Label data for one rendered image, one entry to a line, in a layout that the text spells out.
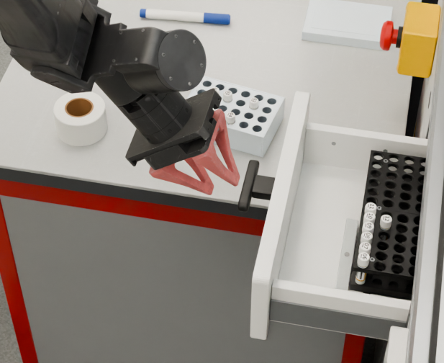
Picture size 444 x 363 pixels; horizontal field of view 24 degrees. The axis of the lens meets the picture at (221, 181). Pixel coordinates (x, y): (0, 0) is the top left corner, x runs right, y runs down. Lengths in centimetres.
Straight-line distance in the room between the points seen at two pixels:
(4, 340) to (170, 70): 130
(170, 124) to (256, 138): 35
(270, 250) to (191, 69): 22
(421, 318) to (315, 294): 16
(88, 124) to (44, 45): 49
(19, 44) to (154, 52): 12
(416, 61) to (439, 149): 31
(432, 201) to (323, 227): 20
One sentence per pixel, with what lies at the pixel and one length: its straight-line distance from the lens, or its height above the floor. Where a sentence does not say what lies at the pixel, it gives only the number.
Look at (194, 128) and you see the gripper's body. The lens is 103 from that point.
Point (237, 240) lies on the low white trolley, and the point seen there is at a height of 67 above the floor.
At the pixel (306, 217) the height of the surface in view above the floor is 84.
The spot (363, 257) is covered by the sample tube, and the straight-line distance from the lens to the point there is 111.
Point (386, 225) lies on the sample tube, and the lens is 114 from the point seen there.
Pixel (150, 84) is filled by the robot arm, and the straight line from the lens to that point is 97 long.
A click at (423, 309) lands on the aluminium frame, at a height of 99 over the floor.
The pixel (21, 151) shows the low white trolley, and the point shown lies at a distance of 144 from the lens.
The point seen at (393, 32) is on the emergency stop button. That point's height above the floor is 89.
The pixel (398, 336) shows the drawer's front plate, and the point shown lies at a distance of 103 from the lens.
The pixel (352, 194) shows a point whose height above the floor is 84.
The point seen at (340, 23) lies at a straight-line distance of 160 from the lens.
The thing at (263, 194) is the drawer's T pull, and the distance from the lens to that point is 116.
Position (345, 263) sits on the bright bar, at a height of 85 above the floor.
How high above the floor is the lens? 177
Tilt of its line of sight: 47 degrees down
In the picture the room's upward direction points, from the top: straight up
